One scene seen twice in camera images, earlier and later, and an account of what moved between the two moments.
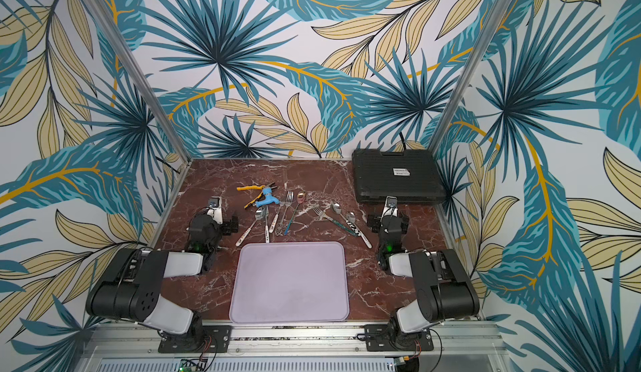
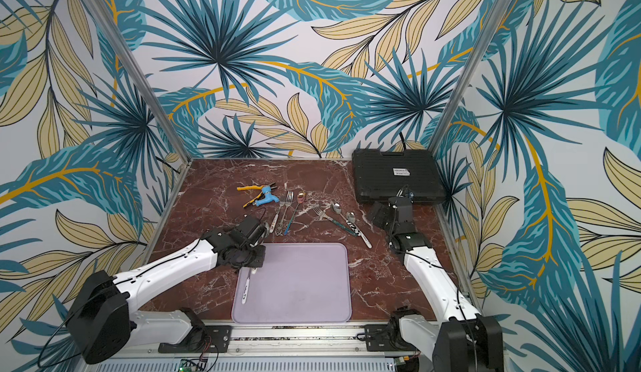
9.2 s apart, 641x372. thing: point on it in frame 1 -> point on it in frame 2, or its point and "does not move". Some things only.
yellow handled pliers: x=255 y=187 does not move
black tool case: x=413 y=176 does not move
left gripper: x=229 y=229 -> x=259 y=262
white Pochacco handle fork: x=267 y=230 -> x=246 y=289
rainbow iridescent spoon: x=301 y=197 does not move
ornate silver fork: x=289 y=201 does not move
